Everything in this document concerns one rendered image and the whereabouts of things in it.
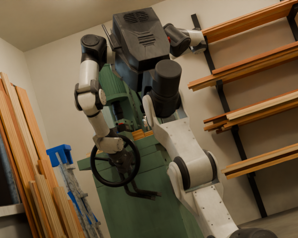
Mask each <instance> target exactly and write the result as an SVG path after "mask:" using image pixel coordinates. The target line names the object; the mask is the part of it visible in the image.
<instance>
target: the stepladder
mask: <svg viewBox="0 0 298 238"><path fill-rule="evenodd" d="M70 151H71V146H70V145H67V144H62V145H59V146H56V147H53V148H50V149H47V150H46V154H47V155H49V157H50V161H51V164H52V167H57V166H58V167H59V170H60V172H61V175H62V178H63V180H64V183H65V186H66V188H67V191H68V193H67V194H68V195H69V197H70V198H71V201H72V204H73V206H74V209H75V211H76V214H77V217H78V219H79V222H80V224H81V227H82V229H83V232H84V234H85V237H86V238H90V235H89V233H88V229H89V231H90V234H91V236H92V238H98V236H97V233H96V231H95V229H94V227H95V228H96V230H97V232H98V234H99V237H100V238H104V236H103V234H102V232H101V230H100V227H99V225H101V222H100V221H99V222H98V220H97V219H96V217H95V216H94V214H93V212H92V210H91V208H90V206H89V203H88V201H87V199H86V197H87V196H88V194H87V193H84V192H83V190H82V188H81V186H80V184H79V181H78V179H77V177H76V175H75V172H74V170H73V169H75V165H71V164H73V160H72V156H71V153H70ZM74 181H75V182H74ZM75 184H76V185H75ZM76 186H77V188H78V190H79V192H78V190H77V188H76ZM88 214H89V215H90V217H91V219H92V221H93V224H92V222H91V220H90V217H89V215H88ZM82 217H83V218H84V220H85V222H86V224H87V226H86V225H85V223H84V220H83V218H82Z"/></svg>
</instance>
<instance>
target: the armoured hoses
mask: <svg viewBox="0 0 298 238"><path fill-rule="evenodd" d="M127 173H128V176H130V175H131V171H130V170H128V171H127ZM131 184H132V187H133V190H134V191H135V192H137V193H134V192H131V191H129V188H128V186H127V185H125V186H124V190H125V192H126V194H127V195H129V196H133V197H138V198H144V199H149V200H153V201H155V199H156V196H159V197H161V196H162V192H158V191H157V192H156V191H148V190H141V189H138V187H137V185H136V183H135V180H134V179H133V180H132V181H131Z"/></svg>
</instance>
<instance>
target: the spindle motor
mask: <svg viewBox="0 0 298 238"><path fill-rule="evenodd" d="M98 81H99V83H100V85H101V86H102V89H103V91H104V93H105V96H106V104H105V105H104V106H112V105H111V103H112V102H115V101H120V103H122V102H123V101H125V100H127V99H128V95H127V92H126V89H125V86H124V83H123V81H121V80H120V78H119V77H117V76H116V75H115V74H114V73H113V72H112V70H111V67H110V64H104V66H103V67H102V69H101V71H100V72H99V77H98Z"/></svg>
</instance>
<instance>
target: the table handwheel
mask: <svg viewBox="0 0 298 238"><path fill-rule="evenodd" d="M117 135H118V136H119V138H122V140H123V141H124V142H126V143H125V144H124V148H126V147H127V145H129V146H130V147H131V148H132V150H133V152H134V155H135V162H136V164H135V166H134V169H133V172H132V173H131V175H130V176H129V177H128V178H126V179H125V180H124V178H123V176H122V174H119V172H118V174H119V176H120V179H121V181H120V182H110V181H107V180H105V179H104V178H102V177H101V176H100V175H99V173H98V172H97V169H96V166H95V160H102V161H108V162H109V164H110V165H111V166H115V167H116V169H117V166H116V165H115V164H114V162H113V161H112V160H111V159H110V158H102V157H95V156H96V153H97V150H98V148H97V146H96V145H94V147H93V149H92V151H91V155H90V167H91V170H92V173H93V175H94V176H95V178H96V179H97V180H98V181H99V182H100V183H102V184H103V185H105V186H108V187H122V186H125V185H127V184H128V183H130V182H131V181H132V180H133V179H134V178H135V177H136V175H137V173H138V171H139V168H140V153H139V150H138V148H137V146H136V144H135V143H134V142H133V141H132V140H131V139H129V138H128V137H126V136H123V135H120V134H117Z"/></svg>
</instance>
